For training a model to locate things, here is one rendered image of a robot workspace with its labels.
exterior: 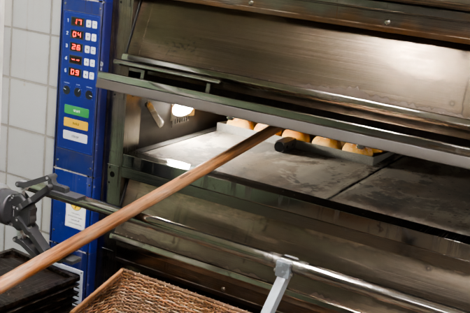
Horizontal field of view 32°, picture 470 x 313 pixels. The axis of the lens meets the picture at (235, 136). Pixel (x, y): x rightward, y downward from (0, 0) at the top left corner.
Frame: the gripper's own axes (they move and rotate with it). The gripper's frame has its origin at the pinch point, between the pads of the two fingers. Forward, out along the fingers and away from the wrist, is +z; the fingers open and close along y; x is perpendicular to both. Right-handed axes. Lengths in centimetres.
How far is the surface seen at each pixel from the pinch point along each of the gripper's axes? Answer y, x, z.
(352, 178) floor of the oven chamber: 1, -88, 28
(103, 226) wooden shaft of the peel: 2.0, -9.3, 0.3
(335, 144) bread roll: -2, -108, 14
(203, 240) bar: 3.2, -20.6, 19.0
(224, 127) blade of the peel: 0, -106, -25
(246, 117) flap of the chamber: -20, -43, 15
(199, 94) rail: -23.2, -43.9, 0.8
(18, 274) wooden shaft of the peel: 6.3, 13.7, -2.0
